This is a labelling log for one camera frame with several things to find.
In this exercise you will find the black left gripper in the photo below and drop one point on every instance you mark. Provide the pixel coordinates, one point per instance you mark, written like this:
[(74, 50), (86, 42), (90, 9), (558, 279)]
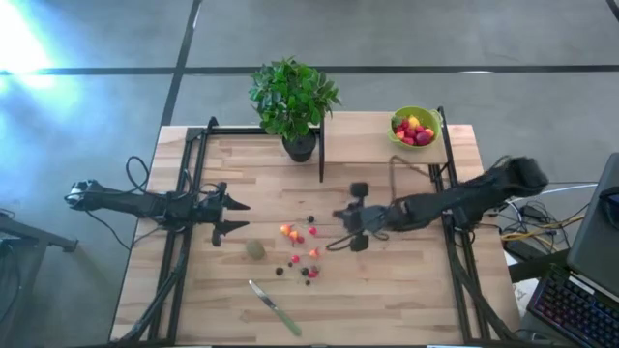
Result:
[(203, 208)]

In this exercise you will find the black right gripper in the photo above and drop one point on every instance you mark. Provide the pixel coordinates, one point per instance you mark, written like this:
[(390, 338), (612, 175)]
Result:
[(367, 217)]

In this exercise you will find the green-brown kiwi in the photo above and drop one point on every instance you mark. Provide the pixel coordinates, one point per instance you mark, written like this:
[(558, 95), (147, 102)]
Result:
[(255, 249)]

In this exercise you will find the yellow-orange cherry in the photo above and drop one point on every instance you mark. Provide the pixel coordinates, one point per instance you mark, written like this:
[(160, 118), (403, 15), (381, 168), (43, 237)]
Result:
[(293, 235), (285, 229), (399, 134)]

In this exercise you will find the large red strawberry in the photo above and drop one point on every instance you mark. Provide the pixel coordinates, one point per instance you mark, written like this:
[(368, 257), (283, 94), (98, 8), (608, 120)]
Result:
[(313, 273)]

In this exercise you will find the red raspberry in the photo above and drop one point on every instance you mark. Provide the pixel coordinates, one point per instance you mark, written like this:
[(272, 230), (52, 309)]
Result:
[(405, 124), (300, 239)]

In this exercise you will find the small orange-red strawberry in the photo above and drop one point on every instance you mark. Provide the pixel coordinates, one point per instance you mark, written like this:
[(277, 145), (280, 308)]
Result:
[(429, 132)]

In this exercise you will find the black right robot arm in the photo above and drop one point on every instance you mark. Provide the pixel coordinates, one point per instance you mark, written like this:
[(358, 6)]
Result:
[(459, 200)]

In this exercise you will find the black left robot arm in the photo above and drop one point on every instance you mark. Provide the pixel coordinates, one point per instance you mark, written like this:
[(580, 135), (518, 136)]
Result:
[(126, 203)]

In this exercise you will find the orange-red cherry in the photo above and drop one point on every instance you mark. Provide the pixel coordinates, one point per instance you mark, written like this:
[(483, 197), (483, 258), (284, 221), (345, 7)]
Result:
[(314, 252)]

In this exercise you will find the wooden shelf with black legs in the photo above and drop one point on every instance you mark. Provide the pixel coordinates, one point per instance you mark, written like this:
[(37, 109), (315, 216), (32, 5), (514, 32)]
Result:
[(362, 140)]

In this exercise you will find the green plastic colander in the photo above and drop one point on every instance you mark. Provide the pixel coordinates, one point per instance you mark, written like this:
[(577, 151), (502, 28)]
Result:
[(392, 137)]

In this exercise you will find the green plant in black pot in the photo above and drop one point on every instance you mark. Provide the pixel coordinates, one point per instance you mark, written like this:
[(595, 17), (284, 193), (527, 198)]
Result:
[(290, 96)]

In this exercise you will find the black metal stand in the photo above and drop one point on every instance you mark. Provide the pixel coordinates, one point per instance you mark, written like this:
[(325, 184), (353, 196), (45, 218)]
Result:
[(58, 241)]

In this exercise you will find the white paper sheet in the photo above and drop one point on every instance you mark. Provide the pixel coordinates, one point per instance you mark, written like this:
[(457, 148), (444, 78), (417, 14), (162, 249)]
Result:
[(524, 290)]

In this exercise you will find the black keyboard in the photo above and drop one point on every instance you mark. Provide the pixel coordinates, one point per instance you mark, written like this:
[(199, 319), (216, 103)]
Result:
[(575, 309)]

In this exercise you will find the grey laptop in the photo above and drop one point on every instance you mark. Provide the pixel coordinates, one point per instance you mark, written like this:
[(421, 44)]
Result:
[(597, 241)]

